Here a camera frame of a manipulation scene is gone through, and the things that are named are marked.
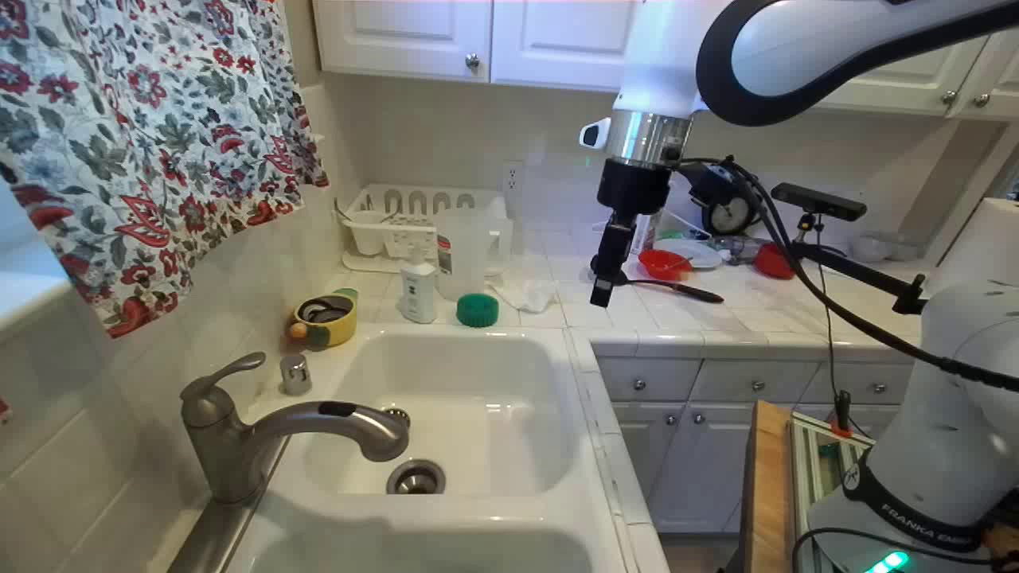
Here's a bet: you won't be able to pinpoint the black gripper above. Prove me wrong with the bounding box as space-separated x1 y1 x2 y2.
585 157 676 312

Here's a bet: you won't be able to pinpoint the brushed steel faucet spout body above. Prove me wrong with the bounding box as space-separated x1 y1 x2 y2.
169 399 415 573

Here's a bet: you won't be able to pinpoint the brushed steel faucet lever handle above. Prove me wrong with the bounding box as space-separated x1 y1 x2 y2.
177 350 270 429

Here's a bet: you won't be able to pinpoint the red plastic bowl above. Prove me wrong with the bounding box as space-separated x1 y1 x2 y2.
637 244 695 284

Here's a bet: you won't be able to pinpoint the black spatula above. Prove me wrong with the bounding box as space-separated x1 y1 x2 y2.
617 271 730 308

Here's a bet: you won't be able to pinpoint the green round lid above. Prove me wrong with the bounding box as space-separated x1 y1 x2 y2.
457 290 502 330

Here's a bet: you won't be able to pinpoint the black round clock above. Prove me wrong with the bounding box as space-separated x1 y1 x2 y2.
699 185 760 240

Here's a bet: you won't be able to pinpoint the clear plastic measuring jug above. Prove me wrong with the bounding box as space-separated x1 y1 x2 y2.
432 209 509 301

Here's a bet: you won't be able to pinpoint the red plastic cup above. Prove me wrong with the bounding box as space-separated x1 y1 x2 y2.
752 242 798 284

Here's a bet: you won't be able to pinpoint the white lower cabinets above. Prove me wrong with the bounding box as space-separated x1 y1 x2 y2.
590 354 918 539

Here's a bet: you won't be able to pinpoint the white double basin sink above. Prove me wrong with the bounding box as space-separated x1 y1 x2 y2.
224 323 644 573

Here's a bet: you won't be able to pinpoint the white dish rack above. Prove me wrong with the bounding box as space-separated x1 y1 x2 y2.
334 180 517 266

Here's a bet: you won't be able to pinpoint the wooden robot table top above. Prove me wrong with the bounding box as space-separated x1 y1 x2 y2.
740 399 798 573

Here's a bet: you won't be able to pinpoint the metal sink drain strainer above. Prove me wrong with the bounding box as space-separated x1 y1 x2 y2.
381 454 450 496

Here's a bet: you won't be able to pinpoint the small chrome counter cap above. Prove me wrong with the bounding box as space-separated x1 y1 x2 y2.
276 347 316 399

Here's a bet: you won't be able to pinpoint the floral patterned curtain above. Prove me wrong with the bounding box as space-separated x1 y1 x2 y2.
0 0 331 340

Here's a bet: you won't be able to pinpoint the black stereo camera bar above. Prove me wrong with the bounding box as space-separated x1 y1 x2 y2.
768 178 869 226

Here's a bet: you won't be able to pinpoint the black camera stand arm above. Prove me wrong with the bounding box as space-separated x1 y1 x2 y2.
788 209 929 317

